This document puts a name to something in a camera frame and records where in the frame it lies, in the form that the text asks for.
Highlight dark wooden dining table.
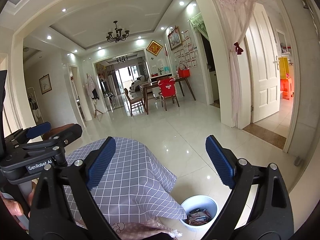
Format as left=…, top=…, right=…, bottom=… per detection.
left=140, top=77, right=196, bottom=114

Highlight pink door curtain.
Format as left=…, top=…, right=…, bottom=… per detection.
left=216, top=0, right=257, bottom=128

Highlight grey checkered tablecloth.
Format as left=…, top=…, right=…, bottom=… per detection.
left=62, top=136, right=188, bottom=230

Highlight large framed painting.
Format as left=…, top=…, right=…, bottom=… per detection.
left=168, top=26, right=182, bottom=50

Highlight gold framed picture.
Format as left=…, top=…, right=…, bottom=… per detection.
left=146, top=40, right=163, bottom=56

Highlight orange plastic stool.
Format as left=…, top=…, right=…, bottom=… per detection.
left=280, top=77, right=293, bottom=100

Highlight blue white trash bin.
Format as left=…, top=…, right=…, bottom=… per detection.
left=180, top=195, right=218, bottom=232

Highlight chair with red cover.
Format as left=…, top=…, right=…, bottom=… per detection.
left=157, top=77, right=180, bottom=111

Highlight white panel door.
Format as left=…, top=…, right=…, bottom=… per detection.
left=246, top=3, right=280, bottom=123

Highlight wooden dining chair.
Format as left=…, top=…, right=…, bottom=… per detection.
left=124, top=88, right=146, bottom=116

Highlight left hand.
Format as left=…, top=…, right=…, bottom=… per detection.
left=1, top=176, right=36, bottom=231

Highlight door stopper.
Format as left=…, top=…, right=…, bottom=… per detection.
left=294, top=157, right=302, bottom=167

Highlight black chandelier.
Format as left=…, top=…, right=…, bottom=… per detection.
left=106, top=21, right=130, bottom=43

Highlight pink patterned cloth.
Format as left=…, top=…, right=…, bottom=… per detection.
left=75, top=217, right=183, bottom=240

